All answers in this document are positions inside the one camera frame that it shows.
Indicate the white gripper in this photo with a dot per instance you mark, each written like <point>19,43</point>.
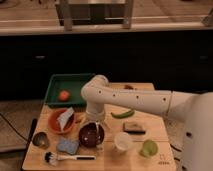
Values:
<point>95,117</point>

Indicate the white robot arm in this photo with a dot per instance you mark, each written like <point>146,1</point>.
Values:
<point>194,110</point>

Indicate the purple bowl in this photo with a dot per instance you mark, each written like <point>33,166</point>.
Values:
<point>90,136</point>

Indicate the orange bowl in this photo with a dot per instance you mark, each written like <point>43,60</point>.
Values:
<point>53,123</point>

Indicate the white crumpled napkin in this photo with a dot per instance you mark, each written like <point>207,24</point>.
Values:
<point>64,117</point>

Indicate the green chili pepper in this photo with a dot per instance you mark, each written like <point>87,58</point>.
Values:
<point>126,114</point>

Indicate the orange tomato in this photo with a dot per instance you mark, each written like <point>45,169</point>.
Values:
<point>64,96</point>

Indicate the dark scrub sponge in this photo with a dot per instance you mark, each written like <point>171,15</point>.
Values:
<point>133,128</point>

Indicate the green plastic tray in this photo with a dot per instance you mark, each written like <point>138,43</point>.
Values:
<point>72,83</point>

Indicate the blue sponge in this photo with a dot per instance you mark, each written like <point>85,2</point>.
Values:
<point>68,146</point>

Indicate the white plastic cup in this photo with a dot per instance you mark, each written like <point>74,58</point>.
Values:
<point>123,141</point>

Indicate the brown food pile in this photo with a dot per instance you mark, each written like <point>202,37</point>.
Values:
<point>128,87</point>

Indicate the white dish brush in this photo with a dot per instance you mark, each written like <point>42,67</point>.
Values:
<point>53,158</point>

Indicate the green plastic cup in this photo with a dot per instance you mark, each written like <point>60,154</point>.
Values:
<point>149,149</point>

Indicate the wooden chair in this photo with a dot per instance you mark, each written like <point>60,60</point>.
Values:
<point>94,12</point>

